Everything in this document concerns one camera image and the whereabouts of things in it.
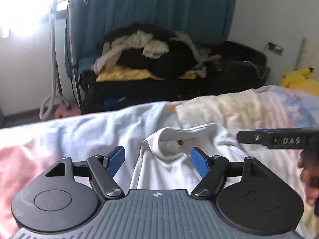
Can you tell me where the person's right hand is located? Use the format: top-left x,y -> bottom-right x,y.
297,158 -> 319,206

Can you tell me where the pile of clothes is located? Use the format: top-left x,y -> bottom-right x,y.
91,23 -> 222,83

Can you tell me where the white t-shirt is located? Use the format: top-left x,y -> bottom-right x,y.
130,123 -> 305,198

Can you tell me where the teal curtain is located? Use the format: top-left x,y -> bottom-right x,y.
64,0 -> 240,79

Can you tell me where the yellow plush toy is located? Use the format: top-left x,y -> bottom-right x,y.
280,68 -> 319,97

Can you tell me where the pastel tie-dye bed sheet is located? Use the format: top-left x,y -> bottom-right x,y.
1,85 -> 318,238

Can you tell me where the black open suitcase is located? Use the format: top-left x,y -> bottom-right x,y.
80,41 -> 270,114

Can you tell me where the wall power outlet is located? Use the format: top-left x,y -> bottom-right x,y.
263,42 -> 284,56

